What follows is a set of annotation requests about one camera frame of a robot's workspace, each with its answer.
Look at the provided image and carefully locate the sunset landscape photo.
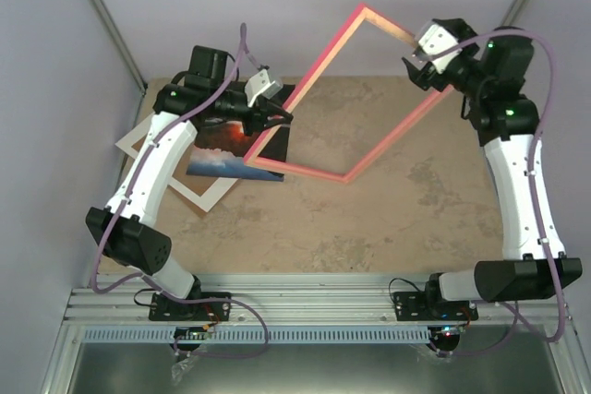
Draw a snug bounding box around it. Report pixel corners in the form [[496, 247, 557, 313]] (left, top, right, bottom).
[[185, 84, 295, 182]]

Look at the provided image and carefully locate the pink picture frame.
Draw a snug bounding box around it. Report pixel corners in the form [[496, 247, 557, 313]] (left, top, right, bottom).
[[244, 3, 452, 184]]

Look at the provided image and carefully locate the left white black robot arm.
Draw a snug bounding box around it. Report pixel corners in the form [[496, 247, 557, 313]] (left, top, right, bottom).
[[85, 46, 293, 319]]

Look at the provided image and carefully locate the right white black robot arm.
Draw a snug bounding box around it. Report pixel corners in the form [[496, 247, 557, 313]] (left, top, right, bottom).
[[405, 18, 583, 319]]

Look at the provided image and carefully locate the white mat brown backing board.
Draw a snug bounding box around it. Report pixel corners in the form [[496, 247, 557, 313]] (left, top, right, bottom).
[[115, 113, 239, 216]]

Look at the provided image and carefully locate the left circuit board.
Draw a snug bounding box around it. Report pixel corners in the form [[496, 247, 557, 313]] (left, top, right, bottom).
[[173, 325, 215, 341]]

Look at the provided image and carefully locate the circuit board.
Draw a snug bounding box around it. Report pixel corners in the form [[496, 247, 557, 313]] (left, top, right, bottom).
[[432, 323, 467, 337], [173, 325, 215, 341]]

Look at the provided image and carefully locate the right circuit board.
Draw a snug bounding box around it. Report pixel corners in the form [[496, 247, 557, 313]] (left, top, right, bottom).
[[432, 323, 467, 337]]

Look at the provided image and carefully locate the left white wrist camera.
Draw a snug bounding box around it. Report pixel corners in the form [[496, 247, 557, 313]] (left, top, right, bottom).
[[244, 68, 283, 108]]

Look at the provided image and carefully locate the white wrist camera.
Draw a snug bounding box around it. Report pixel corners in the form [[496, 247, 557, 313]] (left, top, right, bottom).
[[244, 68, 283, 108], [413, 19, 461, 74]]

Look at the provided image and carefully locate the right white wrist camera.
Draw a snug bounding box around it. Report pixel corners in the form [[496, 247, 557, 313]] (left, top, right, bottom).
[[413, 19, 461, 74]]

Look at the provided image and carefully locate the left aluminium corner post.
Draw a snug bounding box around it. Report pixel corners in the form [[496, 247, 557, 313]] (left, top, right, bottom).
[[62, 0, 149, 95]]

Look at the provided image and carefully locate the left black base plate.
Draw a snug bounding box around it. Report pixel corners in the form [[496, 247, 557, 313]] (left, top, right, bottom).
[[148, 293, 231, 323]]

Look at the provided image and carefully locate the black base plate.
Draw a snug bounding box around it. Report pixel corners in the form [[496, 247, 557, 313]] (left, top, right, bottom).
[[392, 292, 479, 322], [148, 293, 231, 323]]

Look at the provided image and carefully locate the blue slotted cable duct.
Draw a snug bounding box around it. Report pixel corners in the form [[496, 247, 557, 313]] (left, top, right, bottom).
[[82, 326, 430, 345]]

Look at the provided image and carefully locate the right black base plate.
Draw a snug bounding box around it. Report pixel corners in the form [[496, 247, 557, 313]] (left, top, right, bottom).
[[392, 292, 479, 322]]

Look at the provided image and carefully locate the aluminium rail platform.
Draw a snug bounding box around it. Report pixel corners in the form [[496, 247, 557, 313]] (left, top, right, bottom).
[[63, 269, 573, 327]]

